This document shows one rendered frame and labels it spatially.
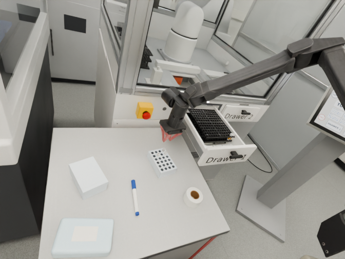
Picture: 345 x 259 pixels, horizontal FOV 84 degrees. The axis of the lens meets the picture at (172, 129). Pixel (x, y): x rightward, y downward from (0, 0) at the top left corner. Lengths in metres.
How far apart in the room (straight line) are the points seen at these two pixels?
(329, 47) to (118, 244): 0.88
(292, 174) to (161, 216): 1.35
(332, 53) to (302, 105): 1.81
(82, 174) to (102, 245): 0.24
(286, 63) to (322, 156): 1.14
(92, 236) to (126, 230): 0.11
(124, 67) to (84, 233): 0.60
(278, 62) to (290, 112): 1.90
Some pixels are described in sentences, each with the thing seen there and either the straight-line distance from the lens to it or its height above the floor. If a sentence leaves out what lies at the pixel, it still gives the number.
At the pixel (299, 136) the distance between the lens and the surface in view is 2.58.
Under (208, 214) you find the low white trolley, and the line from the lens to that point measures 0.84.
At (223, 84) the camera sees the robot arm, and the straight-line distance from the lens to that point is 0.73.
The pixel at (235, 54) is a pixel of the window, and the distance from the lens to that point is 1.05.
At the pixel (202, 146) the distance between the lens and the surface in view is 0.87.
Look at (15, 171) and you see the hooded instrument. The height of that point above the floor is 0.68.
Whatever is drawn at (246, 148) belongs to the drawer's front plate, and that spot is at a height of 0.92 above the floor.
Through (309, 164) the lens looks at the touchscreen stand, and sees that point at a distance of 1.83.
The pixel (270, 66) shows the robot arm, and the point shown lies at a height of 1.28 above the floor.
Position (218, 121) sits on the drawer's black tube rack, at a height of 0.90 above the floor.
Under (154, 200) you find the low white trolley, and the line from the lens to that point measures 0.78.
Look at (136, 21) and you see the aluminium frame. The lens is 0.79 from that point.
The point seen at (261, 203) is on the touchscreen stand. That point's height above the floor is 0.04.
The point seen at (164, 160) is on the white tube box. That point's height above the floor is 0.80.
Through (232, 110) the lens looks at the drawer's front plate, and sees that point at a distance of 1.24.
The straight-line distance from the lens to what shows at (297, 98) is 2.61.
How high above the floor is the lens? 1.42
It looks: 38 degrees down
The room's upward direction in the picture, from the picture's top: 22 degrees clockwise
